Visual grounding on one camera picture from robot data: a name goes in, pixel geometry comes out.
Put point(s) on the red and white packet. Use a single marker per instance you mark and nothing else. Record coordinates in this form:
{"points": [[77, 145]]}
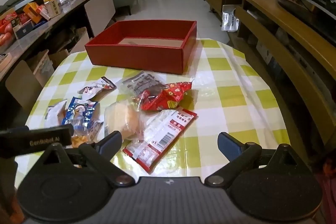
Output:
{"points": [[162, 134]]}

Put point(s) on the wooden cabinet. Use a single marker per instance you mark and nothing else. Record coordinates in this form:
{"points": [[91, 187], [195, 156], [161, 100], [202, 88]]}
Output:
{"points": [[288, 22]]}

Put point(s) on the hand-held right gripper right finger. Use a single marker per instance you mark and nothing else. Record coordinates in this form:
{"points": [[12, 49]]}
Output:
{"points": [[227, 142]]}

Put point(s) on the clear packet with dark label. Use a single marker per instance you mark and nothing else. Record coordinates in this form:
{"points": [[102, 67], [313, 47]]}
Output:
{"points": [[139, 83]]}

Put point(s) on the red fruit pile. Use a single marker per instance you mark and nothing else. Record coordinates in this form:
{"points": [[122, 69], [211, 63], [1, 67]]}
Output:
{"points": [[5, 29]]}

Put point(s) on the large cardboard box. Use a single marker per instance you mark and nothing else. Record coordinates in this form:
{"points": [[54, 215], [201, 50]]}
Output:
{"points": [[71, 48]]}

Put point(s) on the blue snack packet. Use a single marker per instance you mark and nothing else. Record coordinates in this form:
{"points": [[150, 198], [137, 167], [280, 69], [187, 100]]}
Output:
{"points": [[78, 111]]}

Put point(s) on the black box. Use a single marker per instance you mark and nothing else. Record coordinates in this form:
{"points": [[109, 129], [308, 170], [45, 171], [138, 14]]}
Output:
{"points": [[23, 29]]}

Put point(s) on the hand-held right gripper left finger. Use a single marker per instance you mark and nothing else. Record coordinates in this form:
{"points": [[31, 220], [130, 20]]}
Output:
{"points": [[113, 140]]}

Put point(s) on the white chicken leg packet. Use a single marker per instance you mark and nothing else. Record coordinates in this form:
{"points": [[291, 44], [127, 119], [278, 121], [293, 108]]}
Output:
{"points": [[92, 91]]}

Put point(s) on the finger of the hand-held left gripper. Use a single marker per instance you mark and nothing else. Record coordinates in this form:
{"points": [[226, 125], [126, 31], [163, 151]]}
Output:
{"points": [[14, 130]]}

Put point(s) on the white snack packet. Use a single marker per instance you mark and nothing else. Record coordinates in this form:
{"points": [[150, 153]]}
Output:
{"points": [[53, 112]]}

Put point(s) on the red crisp packet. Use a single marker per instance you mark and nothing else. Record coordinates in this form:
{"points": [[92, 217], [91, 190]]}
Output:
{"points": [[170, 95]]}

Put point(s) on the red cardboard box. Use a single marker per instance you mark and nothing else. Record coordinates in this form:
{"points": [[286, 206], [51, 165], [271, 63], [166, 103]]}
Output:
{"points": [[136, 58]]}

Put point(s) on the long grey sideboard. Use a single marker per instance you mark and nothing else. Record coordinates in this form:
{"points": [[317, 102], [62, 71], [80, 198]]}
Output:
{"points": [[78, 1]]}

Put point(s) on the clear bread packet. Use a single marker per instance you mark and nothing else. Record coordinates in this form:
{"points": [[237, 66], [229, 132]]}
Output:
{"points": [[126, 119]]}

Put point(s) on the green checked tablecloth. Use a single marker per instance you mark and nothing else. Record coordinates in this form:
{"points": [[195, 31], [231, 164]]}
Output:
{"points": [[231, 98]]}

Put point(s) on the silver foil bag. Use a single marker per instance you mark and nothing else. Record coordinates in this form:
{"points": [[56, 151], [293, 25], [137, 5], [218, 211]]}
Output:
{"points": [[228, 20]]}

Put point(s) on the black television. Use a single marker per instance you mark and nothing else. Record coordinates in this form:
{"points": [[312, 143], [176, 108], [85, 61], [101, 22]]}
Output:
{"points": [[315, 8]]}

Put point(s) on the orange box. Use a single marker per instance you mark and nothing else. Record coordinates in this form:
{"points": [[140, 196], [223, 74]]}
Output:
{"points": [[31, 11]]}

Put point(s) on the white carton box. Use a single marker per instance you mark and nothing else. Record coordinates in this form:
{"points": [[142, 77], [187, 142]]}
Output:
{"points": [[53, 10]]}

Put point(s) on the small cardboard box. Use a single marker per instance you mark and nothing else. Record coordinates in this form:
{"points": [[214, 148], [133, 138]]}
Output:
{"points": [[23, 82]]}

